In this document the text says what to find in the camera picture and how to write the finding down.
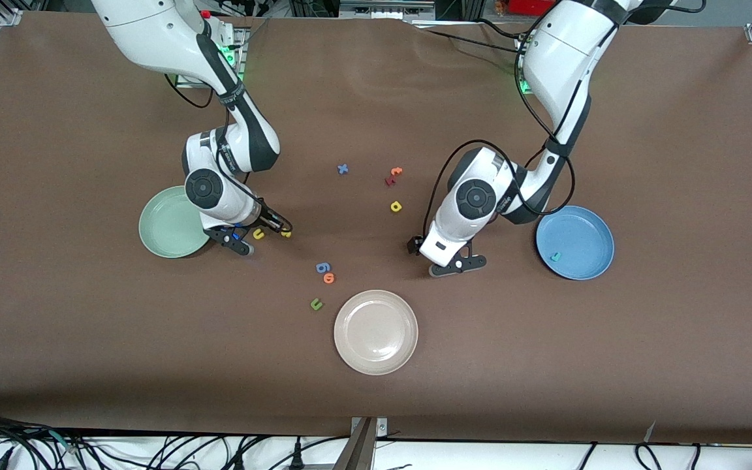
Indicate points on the green foam letter u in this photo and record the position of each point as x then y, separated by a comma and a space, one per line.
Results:
314, 306

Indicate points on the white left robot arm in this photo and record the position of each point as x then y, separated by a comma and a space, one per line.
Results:
565, 59

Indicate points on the blue plate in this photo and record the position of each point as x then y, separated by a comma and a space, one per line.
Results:
585, 235

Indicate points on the metal table edge bracket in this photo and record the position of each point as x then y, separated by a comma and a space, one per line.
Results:
363, 447

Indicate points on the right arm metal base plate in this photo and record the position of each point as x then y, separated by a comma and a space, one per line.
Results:
243, 39

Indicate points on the small white paper tag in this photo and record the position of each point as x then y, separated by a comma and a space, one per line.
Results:
651, 432

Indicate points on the beige plate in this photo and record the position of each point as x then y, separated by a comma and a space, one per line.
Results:
376, 332

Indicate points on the black power plug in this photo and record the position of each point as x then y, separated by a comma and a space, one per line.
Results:
296, 460

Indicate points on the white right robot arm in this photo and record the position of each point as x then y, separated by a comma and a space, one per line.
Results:
154, 32

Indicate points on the blue foam digit 6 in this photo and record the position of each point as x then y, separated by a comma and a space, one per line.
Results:
322, 267

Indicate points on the light green plate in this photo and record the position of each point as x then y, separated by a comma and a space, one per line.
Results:
164, 228

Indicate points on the grey metal box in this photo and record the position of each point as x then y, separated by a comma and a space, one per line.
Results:
386, 10

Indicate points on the red background object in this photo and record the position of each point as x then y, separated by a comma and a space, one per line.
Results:
532, 6

